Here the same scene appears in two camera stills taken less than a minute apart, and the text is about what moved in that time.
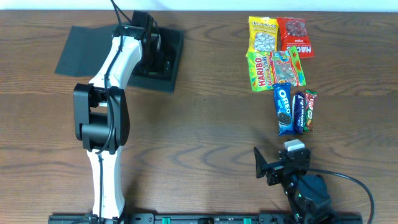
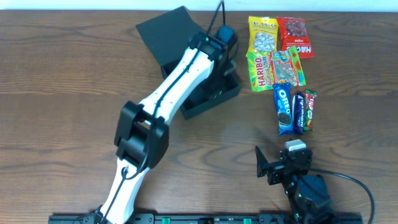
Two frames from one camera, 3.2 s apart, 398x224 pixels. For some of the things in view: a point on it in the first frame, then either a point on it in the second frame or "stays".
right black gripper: [277, 169] stays
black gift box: [86, 45] to [168, 37]
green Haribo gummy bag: [269, 68] stays
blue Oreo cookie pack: [284, 108] stays
